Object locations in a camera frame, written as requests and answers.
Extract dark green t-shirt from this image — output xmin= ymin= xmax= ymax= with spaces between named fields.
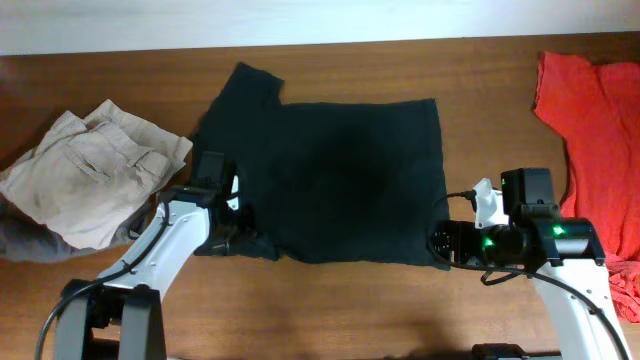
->
xmin=192 ymin=63 xmax=449 ymax=266

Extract red t-shirt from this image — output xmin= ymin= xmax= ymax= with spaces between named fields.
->
xmin=534 ymin=52 xmax=639 ymax=323

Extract beige folded trousers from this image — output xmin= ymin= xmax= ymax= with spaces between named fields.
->
xmin=1 ymin=100 xmax=192 ymax=249

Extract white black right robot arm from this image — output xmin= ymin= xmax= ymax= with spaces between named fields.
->
xmin=427 ymin=168 xmax=631 ymax=359

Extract grey folded garment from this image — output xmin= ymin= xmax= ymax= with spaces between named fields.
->
xmin=1 ymin=197 xmax=152 ymax=264

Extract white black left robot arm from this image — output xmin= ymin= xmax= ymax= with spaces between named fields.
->
xmin=47 ymin=175 xmax=242 ymax=359

